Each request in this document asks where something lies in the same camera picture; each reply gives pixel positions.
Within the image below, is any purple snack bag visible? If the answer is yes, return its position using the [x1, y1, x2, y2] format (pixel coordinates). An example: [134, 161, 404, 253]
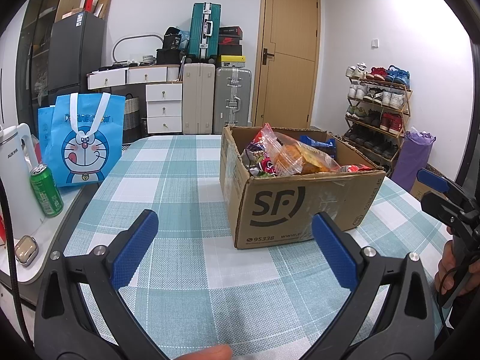
[242, 142, 279, 178]

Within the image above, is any open brown carton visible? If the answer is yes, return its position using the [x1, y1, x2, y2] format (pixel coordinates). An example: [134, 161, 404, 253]
[94, 0, 113, 19]

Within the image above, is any blue cartoon tote bag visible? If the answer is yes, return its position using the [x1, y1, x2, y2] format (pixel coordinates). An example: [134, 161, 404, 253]
[52, 92, 125, 188]

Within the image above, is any black cap box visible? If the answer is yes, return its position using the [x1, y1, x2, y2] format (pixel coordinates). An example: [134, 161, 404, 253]
[163, 26, 183, 50]

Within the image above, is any red triangular snack bag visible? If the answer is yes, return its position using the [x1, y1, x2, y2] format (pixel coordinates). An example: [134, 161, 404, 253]
[249, 127, 271, 147]

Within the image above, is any yellow black shoe box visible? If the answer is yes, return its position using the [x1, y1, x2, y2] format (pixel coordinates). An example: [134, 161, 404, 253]
[217, 55, 247, 69]

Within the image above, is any teal suitcase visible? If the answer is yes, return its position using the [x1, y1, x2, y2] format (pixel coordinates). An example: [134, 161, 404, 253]
[187, 2, 220, 64]

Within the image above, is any small cardboard floor box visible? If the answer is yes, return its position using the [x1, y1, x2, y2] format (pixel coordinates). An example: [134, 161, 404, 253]
[410, 165, 447, 201]

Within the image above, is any brown cardboard box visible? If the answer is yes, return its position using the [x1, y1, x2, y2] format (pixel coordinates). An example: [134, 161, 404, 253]
[219, 125, 387, 250]

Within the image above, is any person's right forearm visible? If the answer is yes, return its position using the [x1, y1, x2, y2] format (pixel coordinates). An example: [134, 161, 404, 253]
[448, 292, 480, 360]

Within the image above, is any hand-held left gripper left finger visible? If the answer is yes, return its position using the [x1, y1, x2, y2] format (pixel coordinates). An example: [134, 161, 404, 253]
[34, 209, 169, 360]

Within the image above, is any wooden shoe rack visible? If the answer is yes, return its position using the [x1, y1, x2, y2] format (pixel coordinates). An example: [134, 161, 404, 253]
[343, 75, 412, 175]

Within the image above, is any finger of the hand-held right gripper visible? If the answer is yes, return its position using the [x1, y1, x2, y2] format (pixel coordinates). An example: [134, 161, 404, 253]
[421, 191, 462, 229]
[417, 168, 456, 196]

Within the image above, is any wooden door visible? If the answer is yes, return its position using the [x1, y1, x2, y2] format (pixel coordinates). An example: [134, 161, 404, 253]
[250, 0, 321, 129]

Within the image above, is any beige earbuds case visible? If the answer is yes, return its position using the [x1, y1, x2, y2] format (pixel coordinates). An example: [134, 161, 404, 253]
[14, 235, 37, 267]

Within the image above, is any grey oval hoop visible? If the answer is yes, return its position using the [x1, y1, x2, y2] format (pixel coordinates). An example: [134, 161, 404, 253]
[113, 34, 164, 64]

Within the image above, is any black bag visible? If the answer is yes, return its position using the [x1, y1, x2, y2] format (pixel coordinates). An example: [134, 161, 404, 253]
[155, 48, 184, 65]

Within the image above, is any thick black cable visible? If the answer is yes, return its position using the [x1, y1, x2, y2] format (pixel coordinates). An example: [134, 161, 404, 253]
[0, 180, 31, 346]

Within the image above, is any grey refrigerator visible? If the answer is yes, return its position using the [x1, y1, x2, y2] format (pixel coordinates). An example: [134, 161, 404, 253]
[48, 10, 106, 96]

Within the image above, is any wicker basket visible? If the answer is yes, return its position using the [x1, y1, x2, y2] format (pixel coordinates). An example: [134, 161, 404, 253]
[123, 95, 140, 132]

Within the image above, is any bread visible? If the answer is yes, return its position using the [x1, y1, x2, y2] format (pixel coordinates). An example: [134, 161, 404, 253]
[262, 124, 342, 177]

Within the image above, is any beige suitcase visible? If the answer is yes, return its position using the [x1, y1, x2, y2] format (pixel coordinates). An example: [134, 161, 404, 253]
[182, 62, 216, 136]

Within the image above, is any white electric kettle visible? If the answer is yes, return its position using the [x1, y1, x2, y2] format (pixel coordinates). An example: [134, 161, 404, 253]
[0, 123, 44, 237]

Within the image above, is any white side table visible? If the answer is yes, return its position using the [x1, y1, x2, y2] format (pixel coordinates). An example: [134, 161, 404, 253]
[0, 185, 102, 289]

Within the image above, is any green drink can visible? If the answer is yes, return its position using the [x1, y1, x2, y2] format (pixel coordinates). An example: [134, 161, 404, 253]
[29, 163, 64, 218]

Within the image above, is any white drawer cabinet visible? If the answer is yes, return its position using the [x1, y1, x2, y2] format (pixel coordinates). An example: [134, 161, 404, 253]
[86, 64, 184, 134]

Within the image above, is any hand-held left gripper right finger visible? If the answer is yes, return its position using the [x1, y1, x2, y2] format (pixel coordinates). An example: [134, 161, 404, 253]
[300, 212, 436, 360]

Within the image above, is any person's right hand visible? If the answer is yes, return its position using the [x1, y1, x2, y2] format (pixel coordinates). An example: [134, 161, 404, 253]
[434, 227, 480, 297]

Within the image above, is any silver suitcase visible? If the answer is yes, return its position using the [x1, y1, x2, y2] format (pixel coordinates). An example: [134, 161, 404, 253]
[214, 67, 253, 134]

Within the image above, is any red noodle snack bag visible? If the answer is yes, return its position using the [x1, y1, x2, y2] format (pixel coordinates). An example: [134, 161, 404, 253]
[339, 164, 376, 174]

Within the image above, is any blue snack packet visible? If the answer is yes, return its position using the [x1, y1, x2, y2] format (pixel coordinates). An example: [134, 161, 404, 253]
[299, 135, 336, 158]

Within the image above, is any shoe rack with shoes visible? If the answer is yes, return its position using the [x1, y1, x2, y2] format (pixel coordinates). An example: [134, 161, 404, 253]
[345, 62, 410, 162]

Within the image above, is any person's left hand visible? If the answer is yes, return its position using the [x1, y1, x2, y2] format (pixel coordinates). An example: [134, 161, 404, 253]
[176, 345, 233, 360]

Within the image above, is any dark shelf cabinet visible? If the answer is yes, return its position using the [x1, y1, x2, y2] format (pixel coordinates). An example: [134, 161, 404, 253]
[15, 0, 74, 113]

